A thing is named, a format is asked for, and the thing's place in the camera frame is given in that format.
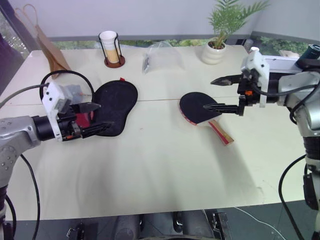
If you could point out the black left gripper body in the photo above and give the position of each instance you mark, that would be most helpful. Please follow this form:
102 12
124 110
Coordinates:
67 125

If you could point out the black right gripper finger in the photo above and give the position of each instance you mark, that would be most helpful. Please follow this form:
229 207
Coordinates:
225 108
228 80

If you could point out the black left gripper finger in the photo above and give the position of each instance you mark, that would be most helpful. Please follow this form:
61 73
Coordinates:
87 107
97 128

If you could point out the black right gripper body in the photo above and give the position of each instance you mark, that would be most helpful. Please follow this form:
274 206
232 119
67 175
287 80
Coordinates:
252 100

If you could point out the black red paddle case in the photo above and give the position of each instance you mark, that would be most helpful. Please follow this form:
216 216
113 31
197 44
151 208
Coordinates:
115 100

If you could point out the table tennis paddle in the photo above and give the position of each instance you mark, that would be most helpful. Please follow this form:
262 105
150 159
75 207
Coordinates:
195 105

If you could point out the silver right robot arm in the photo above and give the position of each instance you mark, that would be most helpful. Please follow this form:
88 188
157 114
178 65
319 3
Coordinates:
295 85

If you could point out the potted palm in white pot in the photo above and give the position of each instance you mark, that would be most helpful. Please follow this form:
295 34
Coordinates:
215 52

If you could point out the small paper cup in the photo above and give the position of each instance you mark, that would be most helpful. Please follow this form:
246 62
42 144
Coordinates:
254 49

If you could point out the white window ledge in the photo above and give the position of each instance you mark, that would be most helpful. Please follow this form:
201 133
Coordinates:
282 63

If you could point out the paper cup in holder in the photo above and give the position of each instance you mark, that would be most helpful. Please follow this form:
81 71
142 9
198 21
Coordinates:
115 64

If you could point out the white paper cup stack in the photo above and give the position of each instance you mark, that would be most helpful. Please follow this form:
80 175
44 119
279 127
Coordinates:
108 45

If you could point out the brown paper bag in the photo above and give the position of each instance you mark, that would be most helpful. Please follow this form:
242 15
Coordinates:
50 52

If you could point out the clear plastic bag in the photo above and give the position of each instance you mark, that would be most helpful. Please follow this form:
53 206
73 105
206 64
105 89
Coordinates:
165 57

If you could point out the dark cylindrical bottle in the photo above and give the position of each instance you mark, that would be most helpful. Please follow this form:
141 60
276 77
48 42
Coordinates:
310 56

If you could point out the dark rounded shape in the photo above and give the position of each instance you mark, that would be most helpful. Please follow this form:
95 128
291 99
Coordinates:
128 226

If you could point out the black metal latch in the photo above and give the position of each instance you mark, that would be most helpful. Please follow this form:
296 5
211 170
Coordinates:
220 223
76 230

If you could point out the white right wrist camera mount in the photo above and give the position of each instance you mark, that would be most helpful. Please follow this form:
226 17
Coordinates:
255 62

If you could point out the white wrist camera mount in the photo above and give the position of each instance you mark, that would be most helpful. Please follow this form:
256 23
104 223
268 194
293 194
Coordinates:
255 62
51 96

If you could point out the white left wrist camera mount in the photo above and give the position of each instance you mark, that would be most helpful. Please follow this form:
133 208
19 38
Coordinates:
51 96

